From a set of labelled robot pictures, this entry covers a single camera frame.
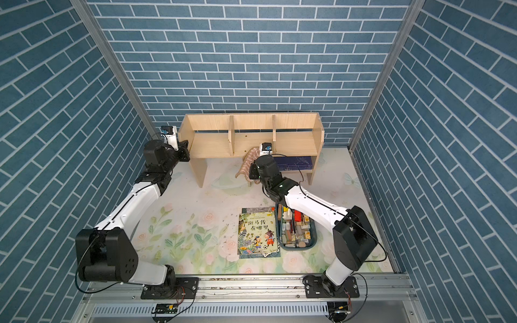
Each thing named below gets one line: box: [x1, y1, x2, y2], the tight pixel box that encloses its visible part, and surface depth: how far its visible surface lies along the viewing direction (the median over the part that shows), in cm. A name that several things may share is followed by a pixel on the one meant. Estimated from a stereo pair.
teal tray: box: [275, 203, 318, 251], surface depth 87 cm
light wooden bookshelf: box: [177, 112, 325, 189], surface depth 89 cm
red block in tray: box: [294, 209, 303, 223], surface depth 92 cm
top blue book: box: [272, 156, 314, 171], surface depth 96 cm
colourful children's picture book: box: [236, 206, 281, 260], surface depth 88 cm
